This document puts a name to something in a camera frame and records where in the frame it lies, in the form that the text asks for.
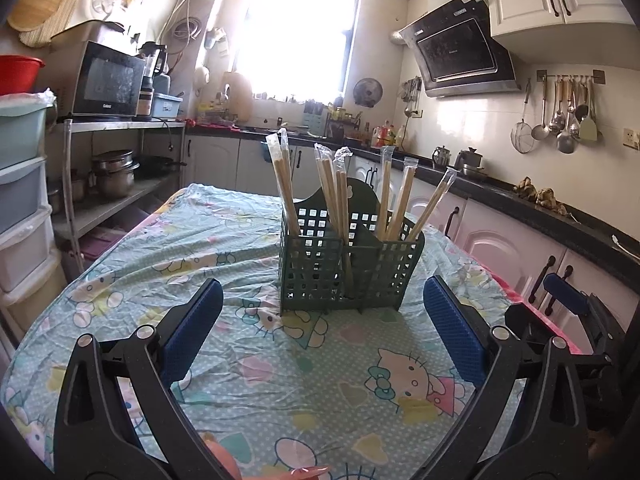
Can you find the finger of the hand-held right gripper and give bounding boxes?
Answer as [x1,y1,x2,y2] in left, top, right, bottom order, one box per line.
[542,272,608,318]
[504,302,596,361]

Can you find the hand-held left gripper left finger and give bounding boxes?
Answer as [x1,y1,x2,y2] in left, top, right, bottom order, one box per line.
[51,278,224,480]

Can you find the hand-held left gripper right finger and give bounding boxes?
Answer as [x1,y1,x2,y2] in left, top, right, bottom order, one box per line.
[422,275,590,480]

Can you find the green plastic utensil basket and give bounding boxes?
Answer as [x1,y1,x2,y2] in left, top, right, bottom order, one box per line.
[279,177,426,313]

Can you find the bunch of chopsticks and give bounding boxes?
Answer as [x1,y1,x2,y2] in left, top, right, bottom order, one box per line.
[266,127,458,293]

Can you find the black kitchen countertop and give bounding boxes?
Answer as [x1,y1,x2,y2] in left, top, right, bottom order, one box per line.
[185,125,640,263]

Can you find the brown knobby roots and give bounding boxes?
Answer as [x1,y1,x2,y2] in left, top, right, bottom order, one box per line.
[514,176,568,216]

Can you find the cartoon printed tablecloth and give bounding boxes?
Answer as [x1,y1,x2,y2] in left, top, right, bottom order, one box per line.
[0,182,526,480]

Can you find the large grey ladle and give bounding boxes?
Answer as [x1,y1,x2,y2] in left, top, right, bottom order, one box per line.
[556,80,577,155]

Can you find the black wok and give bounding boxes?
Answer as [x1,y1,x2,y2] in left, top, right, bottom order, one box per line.
[135,155,188,176]

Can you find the steel ladle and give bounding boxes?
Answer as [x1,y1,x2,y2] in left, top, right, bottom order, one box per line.
[531,77,551,141]

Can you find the green spatula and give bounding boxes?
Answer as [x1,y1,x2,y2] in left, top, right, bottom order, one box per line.
[579,77,599,143]

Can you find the stacked steel pots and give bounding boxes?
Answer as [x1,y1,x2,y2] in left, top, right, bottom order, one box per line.
[90,149,141,198]

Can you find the steel spoon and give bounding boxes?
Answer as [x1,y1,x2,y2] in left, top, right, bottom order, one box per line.
[548,77,566,135]

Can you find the condiment bottles group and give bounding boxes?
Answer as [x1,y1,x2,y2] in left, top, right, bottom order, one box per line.
[365,121,408,150]

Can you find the metal shelf rack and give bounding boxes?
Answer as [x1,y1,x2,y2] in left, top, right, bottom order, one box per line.
[50,117,188,271]

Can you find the blue plastic box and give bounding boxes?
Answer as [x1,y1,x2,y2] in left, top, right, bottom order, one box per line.
[151,92,183,118]

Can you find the plastic drawer unit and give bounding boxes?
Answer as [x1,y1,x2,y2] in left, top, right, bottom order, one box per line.
[0,92,68,331]

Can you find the wooden cutting board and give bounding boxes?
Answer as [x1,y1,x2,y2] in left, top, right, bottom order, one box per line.
[221,71,254,123]

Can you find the pale blue countertop organizer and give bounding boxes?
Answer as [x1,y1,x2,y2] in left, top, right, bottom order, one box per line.
[302,100,328,136]

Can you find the dark hanging kitchen tools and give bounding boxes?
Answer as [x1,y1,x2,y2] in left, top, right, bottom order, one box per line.
[400,76,423,118]

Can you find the blender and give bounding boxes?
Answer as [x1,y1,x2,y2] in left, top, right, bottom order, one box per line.
[137,41,168,118]

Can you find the black microwave oven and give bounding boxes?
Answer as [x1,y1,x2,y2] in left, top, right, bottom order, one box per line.
[50,40,147,120]

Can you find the black range hood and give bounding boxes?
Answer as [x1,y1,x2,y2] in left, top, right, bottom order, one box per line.
[390,0,523,98]

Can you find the kitchen window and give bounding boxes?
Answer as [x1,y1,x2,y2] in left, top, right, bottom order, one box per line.
[227,0,358,101]

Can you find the red plastic basin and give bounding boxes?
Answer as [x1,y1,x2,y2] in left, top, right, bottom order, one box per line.
[0,55,46,96]

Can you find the round woven tray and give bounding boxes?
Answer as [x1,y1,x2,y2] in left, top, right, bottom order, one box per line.
[17,0,81,48]

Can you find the wire skimmer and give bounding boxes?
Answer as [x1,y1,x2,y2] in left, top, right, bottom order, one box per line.
[510,80,538,155]

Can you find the small wall fan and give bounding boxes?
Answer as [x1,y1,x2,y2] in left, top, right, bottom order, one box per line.
[352,77,383,109]

